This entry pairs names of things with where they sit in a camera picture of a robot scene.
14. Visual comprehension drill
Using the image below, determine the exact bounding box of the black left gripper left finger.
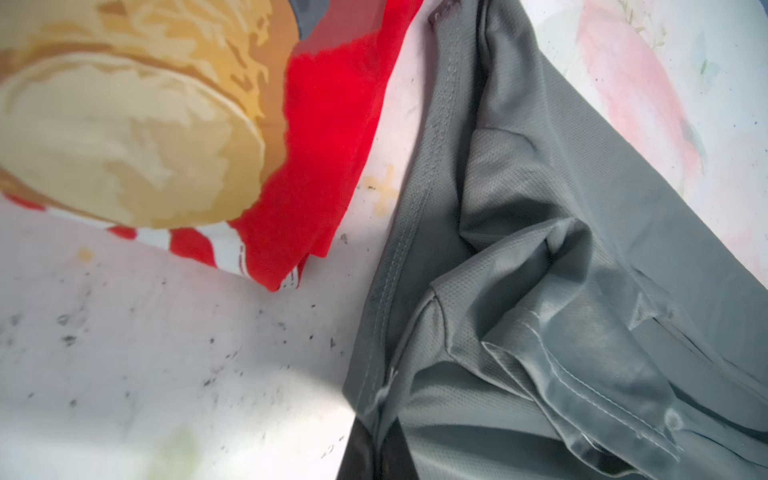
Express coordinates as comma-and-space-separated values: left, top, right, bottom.
336, 419, 378, 480

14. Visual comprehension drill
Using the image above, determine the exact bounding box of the grey t shirt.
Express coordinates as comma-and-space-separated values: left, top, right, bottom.
344, 1, 767, 479

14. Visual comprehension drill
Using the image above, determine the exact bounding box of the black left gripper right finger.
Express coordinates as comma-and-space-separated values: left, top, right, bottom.
379, 420, 419, 480

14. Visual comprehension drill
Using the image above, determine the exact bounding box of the red teddy bear t shirt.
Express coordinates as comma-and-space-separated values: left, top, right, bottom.
1, 0, 421, 291

